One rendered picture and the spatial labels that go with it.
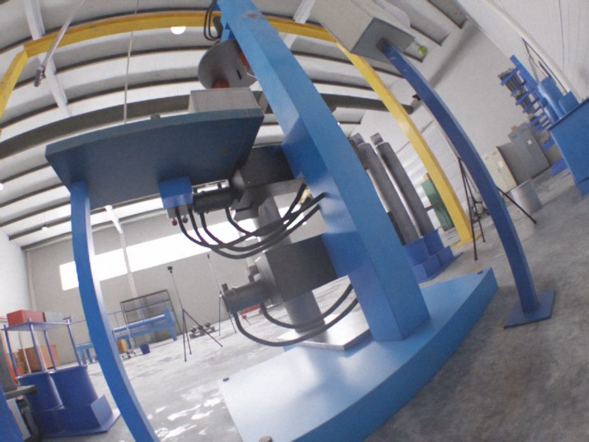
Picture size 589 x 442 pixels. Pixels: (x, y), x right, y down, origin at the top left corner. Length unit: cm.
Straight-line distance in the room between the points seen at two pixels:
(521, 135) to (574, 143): 843
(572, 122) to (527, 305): 180
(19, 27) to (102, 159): 727
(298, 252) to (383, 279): 35
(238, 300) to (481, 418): 91
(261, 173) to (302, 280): 48
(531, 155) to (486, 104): 286
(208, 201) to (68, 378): 133
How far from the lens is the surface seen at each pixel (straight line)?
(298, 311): 162
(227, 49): 205
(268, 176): 108
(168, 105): 690
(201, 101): 92
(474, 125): 1186
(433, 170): 359
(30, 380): 189
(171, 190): 104
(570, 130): 249
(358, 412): 67
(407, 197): 272
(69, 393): 173
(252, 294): 105
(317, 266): 100
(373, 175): 253
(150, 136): 85
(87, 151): 88
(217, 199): 116
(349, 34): 112
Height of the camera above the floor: 45
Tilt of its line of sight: 14 degrees up
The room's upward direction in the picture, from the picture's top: 23 degrees counter-clockwise
